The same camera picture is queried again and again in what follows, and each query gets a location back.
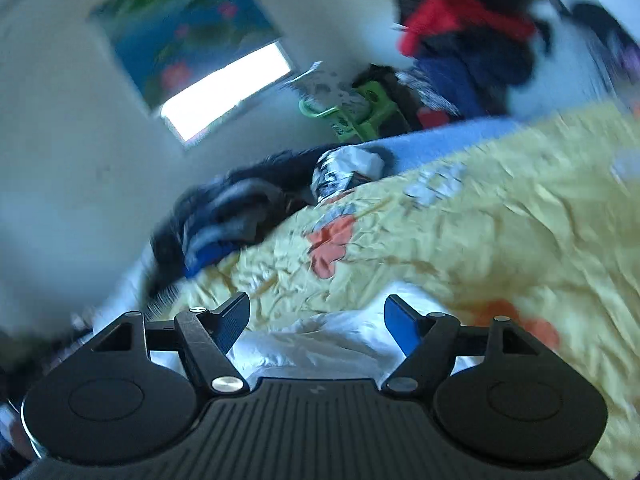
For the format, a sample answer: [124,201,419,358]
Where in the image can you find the window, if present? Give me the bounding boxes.
[160,40,296,148]

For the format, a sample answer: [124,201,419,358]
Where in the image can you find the white puffer jacket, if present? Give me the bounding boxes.
[150,280,481,396]

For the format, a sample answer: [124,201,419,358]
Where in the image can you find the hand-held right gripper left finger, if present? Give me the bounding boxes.
[90,292,251,397]

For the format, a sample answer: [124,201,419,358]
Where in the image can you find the navy jacket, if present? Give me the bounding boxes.
[415,35,536,116]

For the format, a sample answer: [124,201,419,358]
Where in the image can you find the light blue blanket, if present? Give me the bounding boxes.
[350,117,521,176]

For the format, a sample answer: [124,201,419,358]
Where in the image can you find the dark cloth bundle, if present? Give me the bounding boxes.
[352,64,421,131]

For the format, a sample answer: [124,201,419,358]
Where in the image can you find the zebra striped cloth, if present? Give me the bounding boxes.
[142,280,193,321]

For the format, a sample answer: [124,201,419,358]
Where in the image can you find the floral pillow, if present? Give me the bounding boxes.
[295,62,361,121]

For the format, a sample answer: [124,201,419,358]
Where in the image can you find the houndstooth cloth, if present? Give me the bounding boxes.
[397,67,461,116]

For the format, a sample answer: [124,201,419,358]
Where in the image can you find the yellow printed bedspread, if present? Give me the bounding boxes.
[190,100,640,480]

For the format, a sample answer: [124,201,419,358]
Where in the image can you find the pale plastic bag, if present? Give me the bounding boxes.
[505,5,606,118]

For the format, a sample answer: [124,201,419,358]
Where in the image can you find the red jacket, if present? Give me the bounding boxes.
[397,0,536,56]

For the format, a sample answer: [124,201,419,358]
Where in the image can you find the black bag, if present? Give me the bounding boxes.
[570,2,626,61]

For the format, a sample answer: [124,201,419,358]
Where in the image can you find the stack of folded dark clothes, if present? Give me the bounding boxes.
[150,175,286,281]

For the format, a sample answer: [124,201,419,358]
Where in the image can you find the black and white printed garment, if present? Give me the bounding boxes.
[311,147,386,201]

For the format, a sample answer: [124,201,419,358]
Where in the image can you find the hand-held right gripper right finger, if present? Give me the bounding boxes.
[381,295,551,395]

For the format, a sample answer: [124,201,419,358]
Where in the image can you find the dark patterned clothes pile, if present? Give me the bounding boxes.
[215,147,321,196]

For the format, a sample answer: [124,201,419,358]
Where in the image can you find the green plastic chair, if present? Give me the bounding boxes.
[298,85,391,142]

